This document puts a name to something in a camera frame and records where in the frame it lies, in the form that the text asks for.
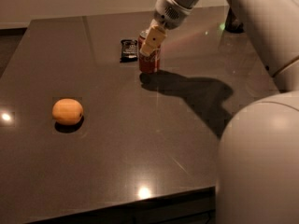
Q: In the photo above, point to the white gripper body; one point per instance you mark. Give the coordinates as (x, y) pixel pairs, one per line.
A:
(169, 15)

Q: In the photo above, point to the orange fruit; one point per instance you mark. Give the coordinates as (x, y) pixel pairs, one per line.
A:
(67, 112)

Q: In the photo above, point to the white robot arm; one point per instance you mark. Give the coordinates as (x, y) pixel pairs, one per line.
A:
(258, 157)

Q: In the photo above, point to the red coke can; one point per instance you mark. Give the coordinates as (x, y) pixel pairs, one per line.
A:
(147, 64)

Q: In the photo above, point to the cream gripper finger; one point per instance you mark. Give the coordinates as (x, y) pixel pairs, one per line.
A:
(153, 37)

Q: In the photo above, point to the black mesh cup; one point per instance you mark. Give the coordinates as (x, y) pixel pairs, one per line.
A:
(233, 24)

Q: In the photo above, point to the black rxbar chocolate bar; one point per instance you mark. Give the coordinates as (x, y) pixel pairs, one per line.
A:
(128, 50)

